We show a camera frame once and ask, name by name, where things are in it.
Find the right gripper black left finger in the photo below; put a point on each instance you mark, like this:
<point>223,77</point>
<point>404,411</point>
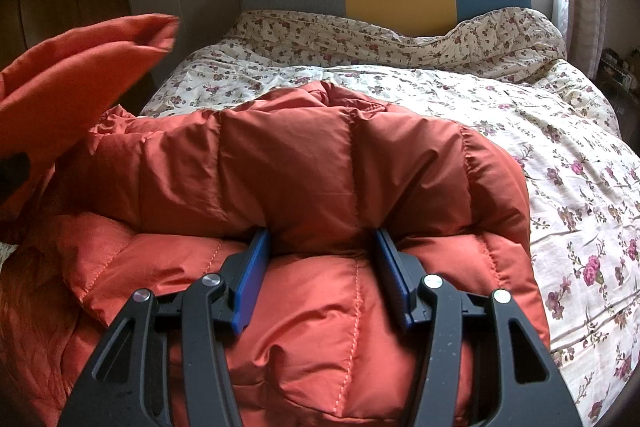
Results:
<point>126,380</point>

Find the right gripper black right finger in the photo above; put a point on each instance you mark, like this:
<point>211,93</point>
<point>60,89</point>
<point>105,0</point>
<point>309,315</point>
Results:
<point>514,380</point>

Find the orange down jacket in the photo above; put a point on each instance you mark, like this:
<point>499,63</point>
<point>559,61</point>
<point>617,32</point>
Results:
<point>112,202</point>

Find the floral quilt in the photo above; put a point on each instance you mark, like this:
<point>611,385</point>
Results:
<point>550,156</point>

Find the floral pillow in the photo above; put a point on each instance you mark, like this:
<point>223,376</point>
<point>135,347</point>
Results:
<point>512,44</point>

